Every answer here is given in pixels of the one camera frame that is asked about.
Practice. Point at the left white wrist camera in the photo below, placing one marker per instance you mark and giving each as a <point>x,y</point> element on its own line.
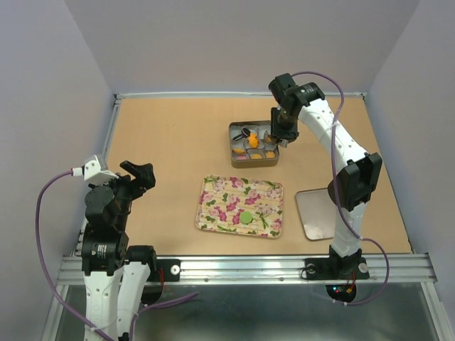
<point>94,171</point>

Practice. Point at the green sandwich cookie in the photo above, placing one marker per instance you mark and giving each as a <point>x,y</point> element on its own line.
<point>246,217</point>

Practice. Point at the orange fish cookie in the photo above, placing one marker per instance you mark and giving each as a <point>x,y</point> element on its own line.
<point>252,140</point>

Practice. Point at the aluminium front rail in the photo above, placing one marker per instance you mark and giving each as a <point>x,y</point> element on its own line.
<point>283,270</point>

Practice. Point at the brown cookie tin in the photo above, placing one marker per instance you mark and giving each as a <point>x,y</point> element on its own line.
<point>257,127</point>

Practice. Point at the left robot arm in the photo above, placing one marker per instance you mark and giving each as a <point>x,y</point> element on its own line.
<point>114,273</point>

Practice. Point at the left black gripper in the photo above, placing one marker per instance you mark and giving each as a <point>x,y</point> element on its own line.
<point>144,177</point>

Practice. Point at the brown tin lid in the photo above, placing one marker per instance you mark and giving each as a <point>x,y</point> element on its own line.
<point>317,214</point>

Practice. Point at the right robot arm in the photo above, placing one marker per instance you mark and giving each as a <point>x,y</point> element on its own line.
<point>355,171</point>

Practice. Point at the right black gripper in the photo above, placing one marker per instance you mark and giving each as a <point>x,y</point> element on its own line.
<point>278,132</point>

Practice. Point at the floral serving tray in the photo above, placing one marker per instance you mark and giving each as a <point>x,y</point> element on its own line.
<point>222,199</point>

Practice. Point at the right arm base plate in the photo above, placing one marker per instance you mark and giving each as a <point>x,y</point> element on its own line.
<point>326,269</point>

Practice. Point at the metal tongs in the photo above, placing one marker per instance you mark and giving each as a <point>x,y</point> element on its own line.
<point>276,141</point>

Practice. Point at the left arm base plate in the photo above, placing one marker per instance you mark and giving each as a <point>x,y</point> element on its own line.
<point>156,271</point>

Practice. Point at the orange round biscuit top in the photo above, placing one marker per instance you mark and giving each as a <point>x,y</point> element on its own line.
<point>238,150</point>

